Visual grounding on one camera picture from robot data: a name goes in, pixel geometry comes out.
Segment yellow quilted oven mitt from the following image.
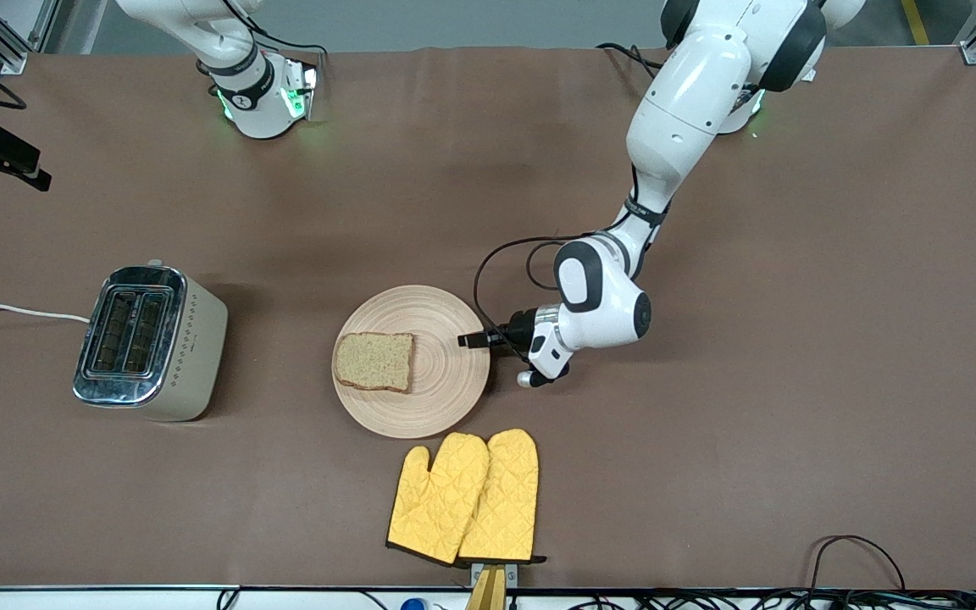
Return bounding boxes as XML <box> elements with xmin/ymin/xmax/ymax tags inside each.
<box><xmin>386</xmin><ymin>432</ymin><xmax>491</xmax><ymax>567</ymax></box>
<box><xmin>457</xmin><ymin>428</ymin><xmax>546</xmax><ymax>565</ymax></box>

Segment black cable bundle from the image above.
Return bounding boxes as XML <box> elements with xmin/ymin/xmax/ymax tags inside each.
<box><xmin>568</xmin><ymin>589</ymin><xmax>976</xmax><ymax>610</ymax></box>

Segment white toaster power cable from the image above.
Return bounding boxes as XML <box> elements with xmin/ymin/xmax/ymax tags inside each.
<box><xmin>0</xmin><ymin>303</ymin><xmax>91</xmax><ymax>324</ymax></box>

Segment looped black cable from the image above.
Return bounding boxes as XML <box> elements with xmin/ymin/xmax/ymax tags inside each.
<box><xmin>808</xmin><ymin>535</ymin><xmax>908</xmax><ymax>594</ymax></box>

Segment round wooden plate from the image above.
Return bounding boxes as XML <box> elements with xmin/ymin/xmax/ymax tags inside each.
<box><xmin>331</xmin><ymin>285</ymin><xmax>491</xmax><ymax>440</ymax></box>

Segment black arm base cable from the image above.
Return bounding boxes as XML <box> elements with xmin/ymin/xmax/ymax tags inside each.
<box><xmin>596</xmin><ymin>42</ymin><xmax>667</xmax><ymax>77</ymax></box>

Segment silver two-slot toaster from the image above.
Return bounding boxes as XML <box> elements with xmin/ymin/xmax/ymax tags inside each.
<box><xmin>73</xmin><ymin>264</ymin><xmax>229</xmax><ymax>423</ymax></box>

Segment grey metal bracket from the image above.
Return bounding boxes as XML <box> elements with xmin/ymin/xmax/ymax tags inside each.
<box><xmin>470</xmin><ymin>561</ymin><xmax>519</xmax><ymax>589</ymax></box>

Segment brown toast slice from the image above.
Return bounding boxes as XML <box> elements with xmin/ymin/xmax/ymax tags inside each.
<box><xmin>335</xmin><ymin>332</ymin><xmax>415</xmax><ymax>394</ymax></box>

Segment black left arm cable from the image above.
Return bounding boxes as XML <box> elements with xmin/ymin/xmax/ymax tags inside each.
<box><xmin>474</xmin><ymin>233</ymin><xmax>599</xmax><ymax>340</ymax></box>

